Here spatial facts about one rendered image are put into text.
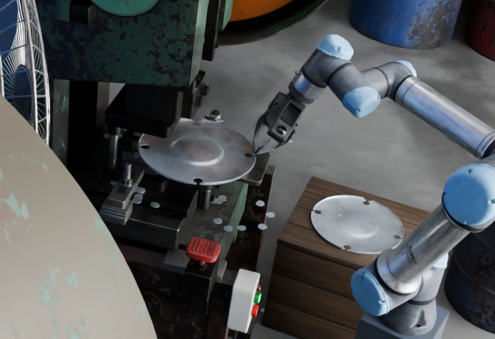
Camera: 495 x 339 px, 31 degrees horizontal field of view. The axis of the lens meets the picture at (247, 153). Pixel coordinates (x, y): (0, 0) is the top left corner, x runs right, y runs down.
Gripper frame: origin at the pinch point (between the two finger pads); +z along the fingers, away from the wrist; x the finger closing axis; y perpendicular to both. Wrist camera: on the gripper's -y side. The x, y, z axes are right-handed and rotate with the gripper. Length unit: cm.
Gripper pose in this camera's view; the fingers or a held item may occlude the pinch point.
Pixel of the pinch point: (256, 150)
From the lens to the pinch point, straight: 223.1
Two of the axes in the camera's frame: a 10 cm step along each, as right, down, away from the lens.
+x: -8.3, -5.4, -1.6
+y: 1.7, -5.1, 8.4
